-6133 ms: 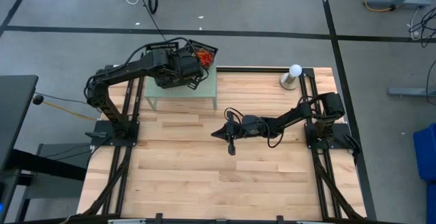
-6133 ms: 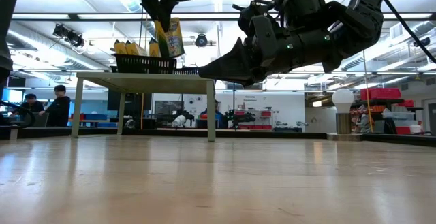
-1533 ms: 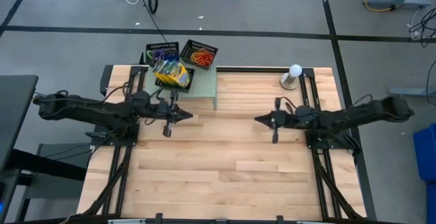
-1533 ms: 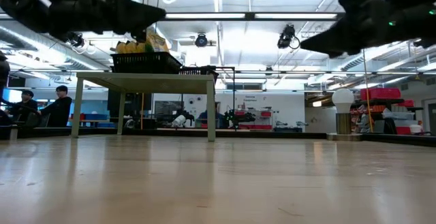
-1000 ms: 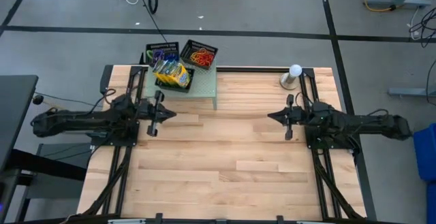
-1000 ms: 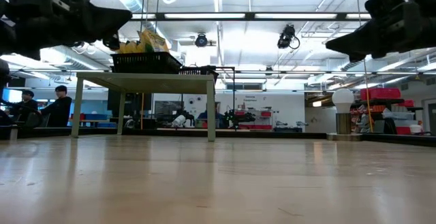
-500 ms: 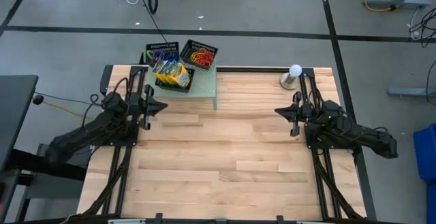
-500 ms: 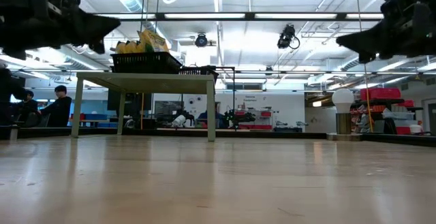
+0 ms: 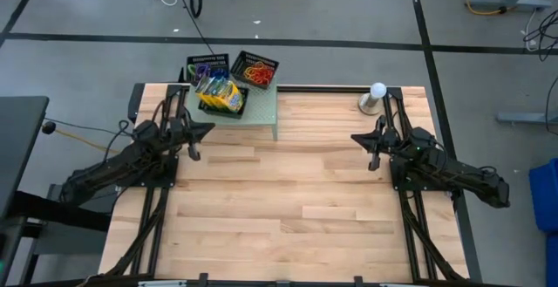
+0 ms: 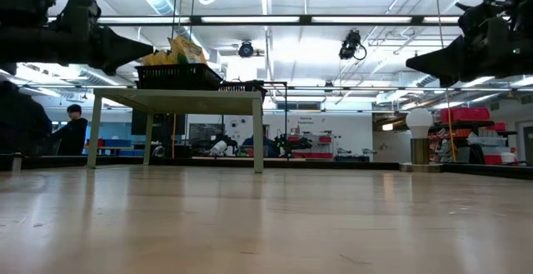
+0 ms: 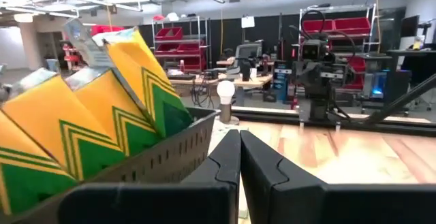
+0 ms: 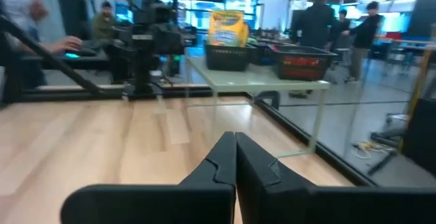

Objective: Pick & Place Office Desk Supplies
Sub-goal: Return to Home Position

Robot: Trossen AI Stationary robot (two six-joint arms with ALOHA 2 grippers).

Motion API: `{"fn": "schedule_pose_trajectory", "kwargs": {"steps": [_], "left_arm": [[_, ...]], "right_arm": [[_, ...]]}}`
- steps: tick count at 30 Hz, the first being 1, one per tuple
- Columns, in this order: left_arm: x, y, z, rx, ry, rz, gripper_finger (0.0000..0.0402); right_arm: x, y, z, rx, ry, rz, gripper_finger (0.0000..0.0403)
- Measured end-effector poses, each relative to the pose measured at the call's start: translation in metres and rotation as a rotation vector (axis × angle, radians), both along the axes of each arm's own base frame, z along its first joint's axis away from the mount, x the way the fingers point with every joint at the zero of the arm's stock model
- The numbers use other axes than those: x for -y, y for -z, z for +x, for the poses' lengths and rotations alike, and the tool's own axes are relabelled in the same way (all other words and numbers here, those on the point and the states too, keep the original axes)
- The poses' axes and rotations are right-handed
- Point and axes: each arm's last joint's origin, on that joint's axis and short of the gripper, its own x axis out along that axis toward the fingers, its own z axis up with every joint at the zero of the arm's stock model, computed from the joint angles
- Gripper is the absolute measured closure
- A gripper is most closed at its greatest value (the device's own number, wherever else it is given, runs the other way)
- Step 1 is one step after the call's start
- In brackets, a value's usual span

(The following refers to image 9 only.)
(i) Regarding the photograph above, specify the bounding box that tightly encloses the black plastic mesh basket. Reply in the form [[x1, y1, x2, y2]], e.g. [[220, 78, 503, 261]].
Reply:
[[197, 84, 251, 120], [229, 50, 281, 91], [186, 52, 231, 86]]

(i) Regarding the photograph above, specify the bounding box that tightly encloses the thin yellow floor cord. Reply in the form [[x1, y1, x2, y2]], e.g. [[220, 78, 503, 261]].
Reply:
[[54, 128, 121, 154]]

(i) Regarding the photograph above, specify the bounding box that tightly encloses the pale green metal riser shelf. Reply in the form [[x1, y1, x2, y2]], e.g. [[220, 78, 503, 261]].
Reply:
[[185, 81, 279, 141]]

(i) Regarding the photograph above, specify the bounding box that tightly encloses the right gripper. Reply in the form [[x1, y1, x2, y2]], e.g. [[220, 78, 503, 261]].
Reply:
[[350, 115, 400, 155]]

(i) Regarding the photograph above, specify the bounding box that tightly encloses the white bulb table lamp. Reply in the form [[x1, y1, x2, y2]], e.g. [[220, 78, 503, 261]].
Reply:
[[357, 81, 389, 117]]

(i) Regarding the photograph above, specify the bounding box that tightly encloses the blue bin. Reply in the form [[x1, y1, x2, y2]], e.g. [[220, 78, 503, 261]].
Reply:
[[528, 157, 558, 287]]

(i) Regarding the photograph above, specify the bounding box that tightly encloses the grey metal bar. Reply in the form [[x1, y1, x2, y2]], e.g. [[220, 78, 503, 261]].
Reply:
[[497, 112, 558, 126]]

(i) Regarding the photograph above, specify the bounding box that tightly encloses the yellow rubber band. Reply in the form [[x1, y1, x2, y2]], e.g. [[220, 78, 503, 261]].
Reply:
[[242, 62, 262, 83]]

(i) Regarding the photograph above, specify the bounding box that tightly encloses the black floor cable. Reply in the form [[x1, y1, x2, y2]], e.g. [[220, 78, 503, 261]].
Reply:
[[172, 0, 219, 57]]

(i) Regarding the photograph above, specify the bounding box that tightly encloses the black desk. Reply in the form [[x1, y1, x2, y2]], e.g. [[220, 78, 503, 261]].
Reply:
[[0, 95, 112, 287]]

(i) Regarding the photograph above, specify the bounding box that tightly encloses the black cable tangle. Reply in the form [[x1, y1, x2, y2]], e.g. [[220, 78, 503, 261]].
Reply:
[[522, 9, 558, 64]]

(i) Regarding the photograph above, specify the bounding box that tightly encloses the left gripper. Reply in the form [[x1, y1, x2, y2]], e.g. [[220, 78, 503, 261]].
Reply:
[[167, 116, 216, 149]]

